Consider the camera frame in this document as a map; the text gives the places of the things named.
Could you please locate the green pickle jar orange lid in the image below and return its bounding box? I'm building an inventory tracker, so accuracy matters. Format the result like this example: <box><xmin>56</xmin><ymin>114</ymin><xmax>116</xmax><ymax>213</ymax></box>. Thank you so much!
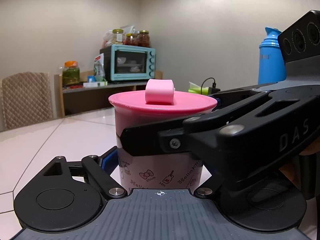
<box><xmin>62</xmin><ymin>61</ymin><xmax>80</xmax><ymax>86</ymax></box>

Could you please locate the person right hand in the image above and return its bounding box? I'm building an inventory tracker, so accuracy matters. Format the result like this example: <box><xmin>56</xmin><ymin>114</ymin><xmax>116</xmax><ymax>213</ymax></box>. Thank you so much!
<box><xmin>280</xmin><ymin>140</ymin><xmax>319</xmax><ymax>199</ymax></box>

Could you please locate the green white snack packet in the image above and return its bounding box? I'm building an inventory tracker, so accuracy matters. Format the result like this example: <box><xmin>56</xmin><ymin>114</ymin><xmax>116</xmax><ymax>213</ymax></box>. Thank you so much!
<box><xmin>93</xmin><ymin>54</ymin><xmax>106</xmax><ymax>82</ymax></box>

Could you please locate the pink bottle cap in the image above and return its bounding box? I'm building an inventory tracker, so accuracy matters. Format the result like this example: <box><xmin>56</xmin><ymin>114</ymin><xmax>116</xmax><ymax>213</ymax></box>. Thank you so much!
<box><xmin>108</xmin><ymin>78</ymin><xmax>218</xmax><ymax>145</ymax></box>

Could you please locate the pale contents jar gold lid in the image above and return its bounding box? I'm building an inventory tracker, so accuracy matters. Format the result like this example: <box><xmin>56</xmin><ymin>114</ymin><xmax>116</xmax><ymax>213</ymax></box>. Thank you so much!
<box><xmin>111</xmin><ymin>29</ymin><xmax>124</xmax><ymax>44</ymax></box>

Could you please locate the white medicine box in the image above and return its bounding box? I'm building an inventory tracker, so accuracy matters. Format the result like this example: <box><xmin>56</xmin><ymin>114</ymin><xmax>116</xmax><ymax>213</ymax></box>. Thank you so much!
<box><xmin>82</xmin><ymin>81</ymin><xmax>108</xmax><ymax>88</ymax></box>

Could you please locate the black charger with cable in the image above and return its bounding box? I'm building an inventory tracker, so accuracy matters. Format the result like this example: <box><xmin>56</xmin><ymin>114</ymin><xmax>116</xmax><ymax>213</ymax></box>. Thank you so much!
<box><xmin>200</xmin><ymin>77</ymin><xmax>221</xmax><ymax>95</ymax></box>

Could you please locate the teal toaster oven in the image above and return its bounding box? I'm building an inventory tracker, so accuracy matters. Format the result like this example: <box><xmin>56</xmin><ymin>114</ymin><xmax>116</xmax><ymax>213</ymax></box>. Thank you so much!
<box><xmin>100</xmin><ymin>44</ymin><xmax>156</xmax><ymax>82</ymax></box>

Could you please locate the wooden shelf unit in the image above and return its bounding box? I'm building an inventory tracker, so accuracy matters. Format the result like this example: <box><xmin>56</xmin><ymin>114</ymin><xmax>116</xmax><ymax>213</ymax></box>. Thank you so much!
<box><xmin>53</xmin><ymin>74</ymin><xmax>147</xmax><ymax>117</ymax></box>

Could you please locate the blue thermos flask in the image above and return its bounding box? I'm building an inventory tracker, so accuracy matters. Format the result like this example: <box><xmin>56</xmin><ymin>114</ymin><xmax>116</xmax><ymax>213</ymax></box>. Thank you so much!
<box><xmin>258</xmin><ymin>27</ymin><xmax>286</xmax><ymax>84</ymax></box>

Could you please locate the pink Hello Kitty bottle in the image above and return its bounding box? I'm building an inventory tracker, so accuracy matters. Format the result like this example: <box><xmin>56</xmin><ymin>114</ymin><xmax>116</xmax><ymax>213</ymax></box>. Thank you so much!
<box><xmin>108</xmin><ymin>78</ymin><xmax>218</xmax><ymax>193</ymax></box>

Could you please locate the green tissue pack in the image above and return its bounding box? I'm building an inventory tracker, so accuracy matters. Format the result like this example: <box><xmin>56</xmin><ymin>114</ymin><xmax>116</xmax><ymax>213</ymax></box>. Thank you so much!
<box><xmin>188</xmin><ymin>82</ymin><xmax>209</xmax><ymax>95</ymax></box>

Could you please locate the quilted beige chair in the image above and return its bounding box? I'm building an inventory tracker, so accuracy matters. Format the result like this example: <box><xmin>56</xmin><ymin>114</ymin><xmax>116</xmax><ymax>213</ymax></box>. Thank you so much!
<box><xmin>1</xmin><ymin>72</ymin><xmax>53</xmax><ymax>129</ymax></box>

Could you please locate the red chili jar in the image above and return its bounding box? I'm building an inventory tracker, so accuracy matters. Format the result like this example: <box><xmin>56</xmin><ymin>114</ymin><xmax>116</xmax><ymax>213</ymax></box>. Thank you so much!
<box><xmin>137</xmin><ymin>30</ymin><xmax>150</xmax><ymax>48</ymax></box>
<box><xmin>124</xmin><ymin>33</ymin><xmax>138</xmax><ymax>46</ymax></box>

